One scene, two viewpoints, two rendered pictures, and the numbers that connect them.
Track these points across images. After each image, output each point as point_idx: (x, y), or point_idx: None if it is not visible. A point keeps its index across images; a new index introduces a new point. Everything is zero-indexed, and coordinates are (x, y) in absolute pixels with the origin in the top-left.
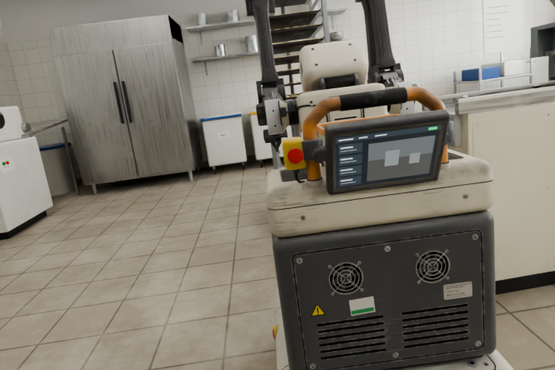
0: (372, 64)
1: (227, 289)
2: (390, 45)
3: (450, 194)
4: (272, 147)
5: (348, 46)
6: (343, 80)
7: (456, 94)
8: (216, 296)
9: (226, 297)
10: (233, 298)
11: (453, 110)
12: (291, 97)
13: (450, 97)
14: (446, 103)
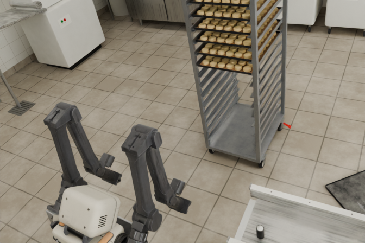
0: (154, 187)
1: (130, 205)
2: (143, 202)
3: None
4: (199, 100)
5: (86, 211)
6: (77, 236)
7: (285, 198)
8: (121, 209)
9: (124, 214)
10: (126, 217)
11: (258, 223)
12: (215, 68)
13: (278, 198)
14: (274, 200)
